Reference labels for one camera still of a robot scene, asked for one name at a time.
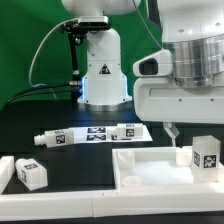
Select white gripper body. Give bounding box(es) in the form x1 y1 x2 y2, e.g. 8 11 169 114
134 75 224 124

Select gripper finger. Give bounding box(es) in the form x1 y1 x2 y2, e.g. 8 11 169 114
163 122 180 147

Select white square tabletop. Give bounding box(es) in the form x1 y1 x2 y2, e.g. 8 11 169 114
112 146 224 191

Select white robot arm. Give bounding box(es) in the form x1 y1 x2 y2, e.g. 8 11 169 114
61 0 224 132

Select paper sheet with tags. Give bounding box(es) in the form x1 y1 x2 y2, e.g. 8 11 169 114
72 126 152 144

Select white fence front bar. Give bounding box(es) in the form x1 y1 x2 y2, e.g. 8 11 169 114
0 184 224 221

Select white fence bar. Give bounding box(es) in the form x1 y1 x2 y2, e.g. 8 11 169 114
0 156 15 195
0 184 224 221

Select white fence left bar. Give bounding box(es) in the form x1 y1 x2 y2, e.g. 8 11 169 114
0 156 15 195

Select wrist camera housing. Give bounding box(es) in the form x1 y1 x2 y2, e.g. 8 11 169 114
133 49 173 77

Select black cables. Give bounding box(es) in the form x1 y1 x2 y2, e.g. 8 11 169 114
6 82 83 106

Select grey cable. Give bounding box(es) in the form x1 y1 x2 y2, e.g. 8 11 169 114
27 18 81 88

